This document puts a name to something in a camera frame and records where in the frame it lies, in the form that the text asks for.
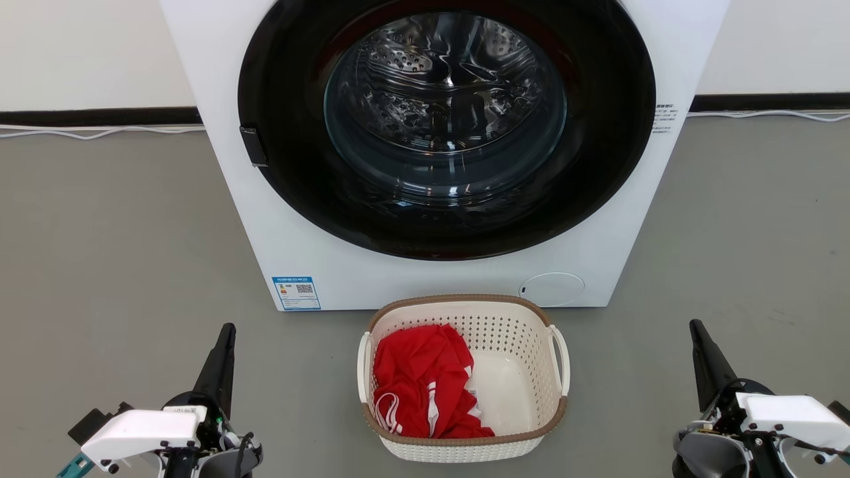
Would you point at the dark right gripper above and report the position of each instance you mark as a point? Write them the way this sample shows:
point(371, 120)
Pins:
point(710, 457)

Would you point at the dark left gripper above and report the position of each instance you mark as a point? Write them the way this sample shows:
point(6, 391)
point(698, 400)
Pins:
point(216, 459)

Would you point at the white perforated laundry basket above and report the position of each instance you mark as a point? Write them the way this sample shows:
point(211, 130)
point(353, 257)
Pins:
point(514, 332)

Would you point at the blue energy label sticker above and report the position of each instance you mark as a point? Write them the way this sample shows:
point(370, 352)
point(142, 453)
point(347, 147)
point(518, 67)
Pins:
point(297, 293)

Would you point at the black left wrist connector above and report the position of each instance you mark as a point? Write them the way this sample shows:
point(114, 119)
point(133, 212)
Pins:
point(93, 421)

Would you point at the black wrist connector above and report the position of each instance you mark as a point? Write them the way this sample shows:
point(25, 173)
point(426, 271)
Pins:
point(841, 411)
point(93, 421)

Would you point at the black right wrist connector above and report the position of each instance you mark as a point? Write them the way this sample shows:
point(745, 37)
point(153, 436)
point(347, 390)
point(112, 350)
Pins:
point(841, 411)

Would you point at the round white filter cover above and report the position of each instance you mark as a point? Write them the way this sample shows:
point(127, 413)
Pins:
point(551, 289)

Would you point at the red garment with white stripes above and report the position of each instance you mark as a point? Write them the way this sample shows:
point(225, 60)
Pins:
point(415, 372)

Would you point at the white front-load washing machine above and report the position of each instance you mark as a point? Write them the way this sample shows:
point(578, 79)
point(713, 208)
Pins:
point(398, 282)

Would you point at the white text sticker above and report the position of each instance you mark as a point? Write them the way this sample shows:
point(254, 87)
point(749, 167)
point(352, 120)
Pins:
point(665, 118)

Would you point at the black round washer door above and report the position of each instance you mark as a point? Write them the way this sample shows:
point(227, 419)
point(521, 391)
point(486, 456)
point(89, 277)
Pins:
point(285, 99)

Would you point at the steel washer drum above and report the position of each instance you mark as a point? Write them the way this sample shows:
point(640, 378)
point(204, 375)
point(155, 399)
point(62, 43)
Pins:
point(445, 73)

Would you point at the teal left wrist bracket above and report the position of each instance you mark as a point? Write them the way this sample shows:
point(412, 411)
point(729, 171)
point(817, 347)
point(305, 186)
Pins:
point(74, 467)

